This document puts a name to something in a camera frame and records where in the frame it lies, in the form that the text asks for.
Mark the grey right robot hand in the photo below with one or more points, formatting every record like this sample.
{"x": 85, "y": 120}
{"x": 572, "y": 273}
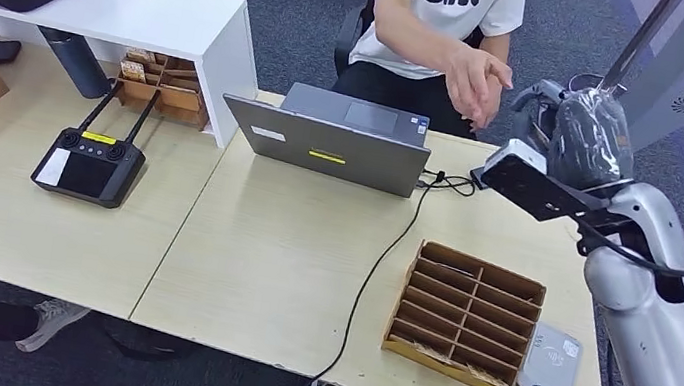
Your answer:
{"x": 590, "y": 143}

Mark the person's right hand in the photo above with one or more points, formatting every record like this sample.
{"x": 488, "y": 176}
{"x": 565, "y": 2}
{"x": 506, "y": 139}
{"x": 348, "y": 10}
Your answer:
{"x": 474, "y": 83}

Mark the wooden card slot organizer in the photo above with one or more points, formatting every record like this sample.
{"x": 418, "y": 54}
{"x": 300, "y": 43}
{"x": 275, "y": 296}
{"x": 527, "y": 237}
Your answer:
{"x": 465, "y": 316}

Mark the grey card reader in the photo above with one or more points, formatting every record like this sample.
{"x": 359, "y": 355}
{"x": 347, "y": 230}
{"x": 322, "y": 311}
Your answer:
{"x": 550, "y": 368}

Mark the person's left forearm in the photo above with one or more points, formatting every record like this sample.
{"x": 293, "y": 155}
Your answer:
{"x": 496, "y": 46}

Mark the person's right forearm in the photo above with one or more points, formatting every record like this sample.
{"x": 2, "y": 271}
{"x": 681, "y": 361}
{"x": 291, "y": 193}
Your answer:
{"x": 415, "y": 31}

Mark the person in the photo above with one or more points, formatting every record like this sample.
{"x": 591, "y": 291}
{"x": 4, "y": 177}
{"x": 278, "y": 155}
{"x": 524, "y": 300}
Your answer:
{"x": 448, "y": 6}

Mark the patterned room key card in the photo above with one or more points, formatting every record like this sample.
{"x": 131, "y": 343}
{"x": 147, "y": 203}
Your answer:
{"x": 480, "y": 373}
{"x": 427, "y": 350}

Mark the wooden organizer with card stacks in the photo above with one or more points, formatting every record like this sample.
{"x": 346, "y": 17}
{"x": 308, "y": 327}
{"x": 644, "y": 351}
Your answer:
{"x": 178, "y": 98}

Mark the black office chair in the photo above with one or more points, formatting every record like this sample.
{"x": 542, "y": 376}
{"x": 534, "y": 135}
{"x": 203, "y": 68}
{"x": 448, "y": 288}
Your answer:
{"x": 349, "y": 35}

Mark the grey laptop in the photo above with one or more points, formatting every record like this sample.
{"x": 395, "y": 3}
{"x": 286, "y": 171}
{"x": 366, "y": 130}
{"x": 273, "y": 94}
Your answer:
{"x": 334, "y": 150}

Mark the white shelf riser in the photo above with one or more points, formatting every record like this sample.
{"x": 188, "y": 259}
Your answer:
{"x": 140, "y": 9}

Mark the black remote controller with antennas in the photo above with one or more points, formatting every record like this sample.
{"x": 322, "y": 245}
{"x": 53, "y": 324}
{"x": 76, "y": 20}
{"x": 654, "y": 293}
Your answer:
{"x": 87, "y": 172}

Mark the grey cylindrical bottle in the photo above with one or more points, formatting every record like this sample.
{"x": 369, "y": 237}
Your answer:
{"x": 76, "y": 64}

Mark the chrome stanchion post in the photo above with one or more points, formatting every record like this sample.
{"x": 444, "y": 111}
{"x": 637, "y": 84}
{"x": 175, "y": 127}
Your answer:
{"x": 638, "y": 39}

